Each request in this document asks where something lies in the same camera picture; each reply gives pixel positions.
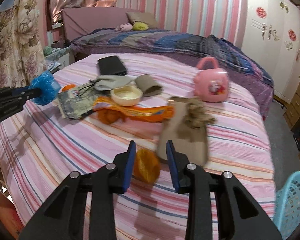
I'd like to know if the blue plastic wrapper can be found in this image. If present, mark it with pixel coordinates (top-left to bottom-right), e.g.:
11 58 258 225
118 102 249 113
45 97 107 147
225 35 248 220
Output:
29 71 61 106

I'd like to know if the grey printed snack bag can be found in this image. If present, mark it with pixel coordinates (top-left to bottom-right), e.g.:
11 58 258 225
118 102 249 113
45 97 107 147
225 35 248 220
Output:
57 82 102 120

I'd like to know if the orange yarn-like ball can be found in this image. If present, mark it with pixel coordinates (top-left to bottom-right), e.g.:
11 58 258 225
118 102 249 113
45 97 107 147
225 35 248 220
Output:
133 149 161 185

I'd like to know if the orange snack wrapper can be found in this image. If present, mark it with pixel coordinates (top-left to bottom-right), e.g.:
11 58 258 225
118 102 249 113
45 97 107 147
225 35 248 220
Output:
93 96 174 125

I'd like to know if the brown paper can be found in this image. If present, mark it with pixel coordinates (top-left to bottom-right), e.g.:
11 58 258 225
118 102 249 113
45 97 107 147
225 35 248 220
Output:
184 98 216 129

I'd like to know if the blue plastic basket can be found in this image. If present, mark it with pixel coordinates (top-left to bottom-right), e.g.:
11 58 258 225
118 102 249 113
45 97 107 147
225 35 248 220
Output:
273 171 300 239

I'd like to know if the floral curtain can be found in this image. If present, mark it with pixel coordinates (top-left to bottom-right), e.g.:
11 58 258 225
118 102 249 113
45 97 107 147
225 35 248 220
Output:
0 0 47 88

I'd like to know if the orange round lid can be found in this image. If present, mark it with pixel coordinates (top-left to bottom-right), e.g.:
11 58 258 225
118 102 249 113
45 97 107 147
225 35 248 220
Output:
62 84 76 92

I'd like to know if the white bedside cabinet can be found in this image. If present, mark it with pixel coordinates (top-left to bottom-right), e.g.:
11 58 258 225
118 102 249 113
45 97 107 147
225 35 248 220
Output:
45 46 75 74

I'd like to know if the tan phone case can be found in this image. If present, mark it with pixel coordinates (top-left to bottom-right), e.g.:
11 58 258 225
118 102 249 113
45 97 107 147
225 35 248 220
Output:
156 96 209 167

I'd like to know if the grey face mask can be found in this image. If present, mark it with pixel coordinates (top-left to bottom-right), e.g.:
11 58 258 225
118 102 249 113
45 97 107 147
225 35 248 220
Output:
90 75 133 91

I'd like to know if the pink striped bed cover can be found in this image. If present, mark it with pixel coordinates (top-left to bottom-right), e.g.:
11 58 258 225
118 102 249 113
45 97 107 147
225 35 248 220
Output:
0 52 277 240

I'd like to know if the wooden desk with drawers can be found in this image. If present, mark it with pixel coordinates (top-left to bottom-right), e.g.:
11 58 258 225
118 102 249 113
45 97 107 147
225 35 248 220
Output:
283 77 300 132

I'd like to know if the purple bed with quilt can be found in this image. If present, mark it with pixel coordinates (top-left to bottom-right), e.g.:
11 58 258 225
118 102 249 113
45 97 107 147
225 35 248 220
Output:
62 7 274 118

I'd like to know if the black wallet case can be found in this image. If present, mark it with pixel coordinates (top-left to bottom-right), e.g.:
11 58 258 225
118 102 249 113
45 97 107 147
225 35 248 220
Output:
98 56 127 76

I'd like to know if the pink plush toy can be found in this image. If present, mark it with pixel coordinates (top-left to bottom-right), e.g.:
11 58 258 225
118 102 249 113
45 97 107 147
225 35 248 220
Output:
115 23 133 33

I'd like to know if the brown cardboard tube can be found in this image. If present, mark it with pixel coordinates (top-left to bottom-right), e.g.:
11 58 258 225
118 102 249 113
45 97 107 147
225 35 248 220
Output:
135 74 163 97

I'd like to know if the yellow plush toy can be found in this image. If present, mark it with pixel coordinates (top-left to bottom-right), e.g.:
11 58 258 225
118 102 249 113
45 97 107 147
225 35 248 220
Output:
132 22 149 31

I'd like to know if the tan pillow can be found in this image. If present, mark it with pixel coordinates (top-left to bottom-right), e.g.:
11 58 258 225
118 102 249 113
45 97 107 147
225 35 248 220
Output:
126 11 159 29

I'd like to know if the white wardrobe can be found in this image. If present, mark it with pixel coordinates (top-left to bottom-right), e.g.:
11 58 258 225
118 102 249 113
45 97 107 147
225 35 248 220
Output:
242 0 300 102

